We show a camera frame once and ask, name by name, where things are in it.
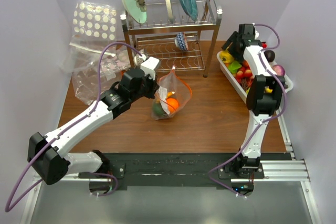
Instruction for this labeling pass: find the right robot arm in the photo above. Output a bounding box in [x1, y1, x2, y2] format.
[221, 24, 286, 178]

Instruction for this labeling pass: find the yellow bell pepper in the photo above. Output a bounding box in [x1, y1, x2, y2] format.
[219, 50, 235, 64]

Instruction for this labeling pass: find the dark green avocado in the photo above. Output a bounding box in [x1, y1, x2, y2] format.
[152, 102, 166, 118]

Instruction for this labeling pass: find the blue patterned bowl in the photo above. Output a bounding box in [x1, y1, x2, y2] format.
[174, 32, 188, 51]

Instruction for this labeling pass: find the polka dot plastic bag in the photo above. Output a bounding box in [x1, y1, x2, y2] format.
[69, 0, 117, 54]

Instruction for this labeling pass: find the orange fruit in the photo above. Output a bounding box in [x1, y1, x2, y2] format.
[166, 98, 180, 113]

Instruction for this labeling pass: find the grey patterned bowl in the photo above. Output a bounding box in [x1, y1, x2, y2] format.
[134, 49, 148, 67]

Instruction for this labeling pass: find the white food tray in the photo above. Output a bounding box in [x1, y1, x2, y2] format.
[216, 51, 294, 103]

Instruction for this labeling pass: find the clear crumpled plastic bag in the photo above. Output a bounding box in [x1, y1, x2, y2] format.
[60, 45, 130, 105]

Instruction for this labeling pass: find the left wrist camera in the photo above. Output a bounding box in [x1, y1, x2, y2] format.
[140, 57, 160, 80]

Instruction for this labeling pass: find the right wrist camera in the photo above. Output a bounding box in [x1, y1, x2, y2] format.
[254, 29, 260, 39]

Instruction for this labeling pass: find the light green pepper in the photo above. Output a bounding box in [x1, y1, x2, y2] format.
[227, 61, 242, 74]

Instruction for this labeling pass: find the purple onion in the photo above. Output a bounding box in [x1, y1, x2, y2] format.
[272, 65, 286, 76]

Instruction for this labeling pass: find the metal dish rack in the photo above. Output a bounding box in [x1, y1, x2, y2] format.
[120, 0, 223, 78]

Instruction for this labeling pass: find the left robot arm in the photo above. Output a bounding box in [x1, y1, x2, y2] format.
[28, 67, 159, 185]

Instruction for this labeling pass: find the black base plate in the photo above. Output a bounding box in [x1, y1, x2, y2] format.
[105, 153, 265, 190]

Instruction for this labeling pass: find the dark mangosteen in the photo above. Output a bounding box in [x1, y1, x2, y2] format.
[264, 50, 276, 62]

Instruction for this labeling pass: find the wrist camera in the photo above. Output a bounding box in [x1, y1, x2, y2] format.
[254, 29, 260, 39]
[140, 57, 160, 80]

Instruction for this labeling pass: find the orange zip top bag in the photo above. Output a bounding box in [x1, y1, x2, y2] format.
[151, 66, 193, 120]

